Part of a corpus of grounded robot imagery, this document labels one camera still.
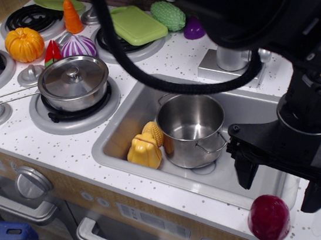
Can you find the red toy watermelon slice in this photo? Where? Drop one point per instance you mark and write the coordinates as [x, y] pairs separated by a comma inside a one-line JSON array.
[[53, 53]]

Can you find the green toy plate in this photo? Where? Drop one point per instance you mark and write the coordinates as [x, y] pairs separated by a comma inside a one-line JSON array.
[[59, 6]]

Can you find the silver stove knob back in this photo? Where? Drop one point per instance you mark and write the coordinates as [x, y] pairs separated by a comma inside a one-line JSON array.
[[90, 17]]

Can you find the silver oven dial knob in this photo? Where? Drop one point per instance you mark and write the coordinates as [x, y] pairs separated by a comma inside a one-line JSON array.
[[31, 184]]

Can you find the steel saucepan with lid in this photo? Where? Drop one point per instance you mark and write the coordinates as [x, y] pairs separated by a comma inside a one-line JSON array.
[[73, 83]]

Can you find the front right stove burner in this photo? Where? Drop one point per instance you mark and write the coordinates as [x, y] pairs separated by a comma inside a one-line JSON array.
[[39, 115]]

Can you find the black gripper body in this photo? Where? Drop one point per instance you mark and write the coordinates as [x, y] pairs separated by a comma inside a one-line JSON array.
[[292, 148]]

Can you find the purple toy eggplant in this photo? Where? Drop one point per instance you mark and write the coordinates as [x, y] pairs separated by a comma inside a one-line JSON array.
[[193, 29]]

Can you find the grey oven door handle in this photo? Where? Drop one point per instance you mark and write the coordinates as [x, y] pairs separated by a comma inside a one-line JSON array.
[[42, 215]]

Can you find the silver stove knob centre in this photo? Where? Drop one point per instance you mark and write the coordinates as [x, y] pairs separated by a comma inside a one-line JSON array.
[[63, 39]]

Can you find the open steel pot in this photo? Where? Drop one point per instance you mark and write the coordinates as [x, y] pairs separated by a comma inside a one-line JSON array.
[[192, 128]]

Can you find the back left stove burner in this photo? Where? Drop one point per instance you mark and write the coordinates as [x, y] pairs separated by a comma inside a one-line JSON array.
[[47, 22]]

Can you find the yellow toy corn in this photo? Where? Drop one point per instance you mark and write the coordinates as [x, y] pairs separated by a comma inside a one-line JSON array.
[[153, 128]]

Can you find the grey toy sink basin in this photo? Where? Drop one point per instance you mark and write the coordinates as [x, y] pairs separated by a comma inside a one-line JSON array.
[[217, 180]]

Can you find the orange toy pumpkin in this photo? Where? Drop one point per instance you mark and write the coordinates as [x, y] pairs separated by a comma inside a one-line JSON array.
[[24, 44]]

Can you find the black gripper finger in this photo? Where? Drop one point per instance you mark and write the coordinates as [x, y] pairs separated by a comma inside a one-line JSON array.
[[246, 172], [312, 198]]

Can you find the purple toy onion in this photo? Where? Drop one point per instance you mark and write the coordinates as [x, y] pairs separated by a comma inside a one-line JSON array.
[[78, 45]]

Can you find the back right stove burner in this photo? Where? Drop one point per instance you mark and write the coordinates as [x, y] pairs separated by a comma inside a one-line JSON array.
[[134, 53]]

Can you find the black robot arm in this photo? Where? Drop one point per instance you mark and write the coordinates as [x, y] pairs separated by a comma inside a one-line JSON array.
[[291, 28]]

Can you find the green toy cutting board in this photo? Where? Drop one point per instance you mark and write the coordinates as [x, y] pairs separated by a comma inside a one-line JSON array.
[[135, 26]]

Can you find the orange toy carrot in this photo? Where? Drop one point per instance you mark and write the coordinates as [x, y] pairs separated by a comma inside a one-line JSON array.
[[72, 20]]

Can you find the dark red sweet potato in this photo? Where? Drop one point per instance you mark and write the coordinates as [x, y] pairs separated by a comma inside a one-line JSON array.
[[269, 218]]

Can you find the silver stove knob middle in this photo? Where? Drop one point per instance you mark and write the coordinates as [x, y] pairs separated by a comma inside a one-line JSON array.
[[30, 75]]

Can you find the green toy bitter gourd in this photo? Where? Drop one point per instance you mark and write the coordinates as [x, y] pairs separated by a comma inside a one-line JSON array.
[[169, 15]]

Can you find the yellow toy bell pepper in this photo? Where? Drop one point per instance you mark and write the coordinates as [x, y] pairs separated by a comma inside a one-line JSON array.
[[144, 151]]

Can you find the silver toy faucet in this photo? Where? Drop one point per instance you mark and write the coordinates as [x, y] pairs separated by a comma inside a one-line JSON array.
[[224, 65]]

